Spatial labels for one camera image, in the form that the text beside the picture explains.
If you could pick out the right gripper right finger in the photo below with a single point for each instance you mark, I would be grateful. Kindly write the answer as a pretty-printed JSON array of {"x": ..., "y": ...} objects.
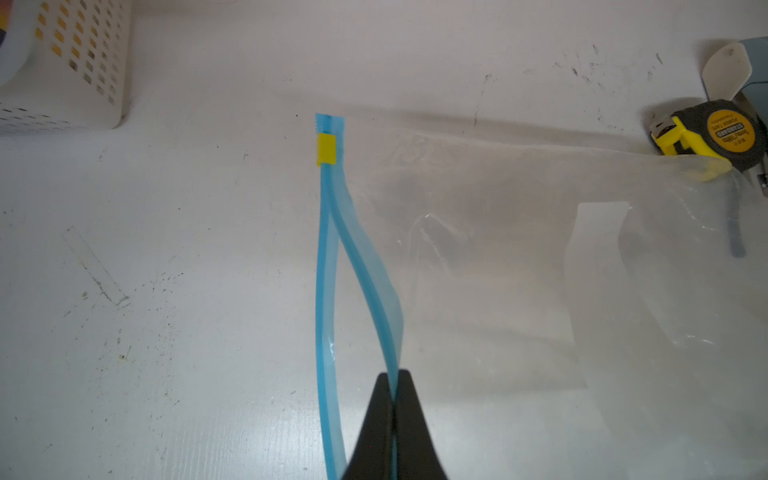
[{"x": 415, "y": 457}]

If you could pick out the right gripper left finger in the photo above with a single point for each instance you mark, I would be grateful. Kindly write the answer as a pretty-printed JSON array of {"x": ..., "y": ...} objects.
[{"x": 372, "y": 456}]

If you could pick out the clear zip top bag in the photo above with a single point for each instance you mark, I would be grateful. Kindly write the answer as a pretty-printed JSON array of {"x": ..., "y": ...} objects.
[{"x": 564, "y": 313}]

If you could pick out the yellow black tape measure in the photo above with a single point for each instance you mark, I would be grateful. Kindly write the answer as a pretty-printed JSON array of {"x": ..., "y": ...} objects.
[{"x": 720, "y": 131}]

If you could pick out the white plastic basket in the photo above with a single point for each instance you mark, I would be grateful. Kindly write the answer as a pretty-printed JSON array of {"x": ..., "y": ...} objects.
[{"x": 63, "y": 65}]

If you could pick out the grey blue box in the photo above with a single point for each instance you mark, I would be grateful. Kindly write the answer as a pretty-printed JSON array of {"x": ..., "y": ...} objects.
[{"x": 739, "y": 68}]

